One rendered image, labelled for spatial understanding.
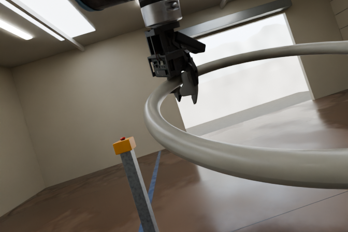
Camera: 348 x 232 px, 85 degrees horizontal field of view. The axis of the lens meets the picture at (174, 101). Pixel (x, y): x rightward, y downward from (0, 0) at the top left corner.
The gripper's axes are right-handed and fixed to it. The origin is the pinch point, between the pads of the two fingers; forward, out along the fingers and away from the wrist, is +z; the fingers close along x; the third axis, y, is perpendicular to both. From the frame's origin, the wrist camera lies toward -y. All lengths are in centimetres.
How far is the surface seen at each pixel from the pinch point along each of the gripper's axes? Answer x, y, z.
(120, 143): -80, -5, 44
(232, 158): 28.5, 23.3, -6.8
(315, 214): 10, -101, 147
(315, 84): -117, -696, 262
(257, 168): 30.6, 23.0, -6.4
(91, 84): -603, -167, 83
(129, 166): -76, -3, 61
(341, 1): -83, -832, 27
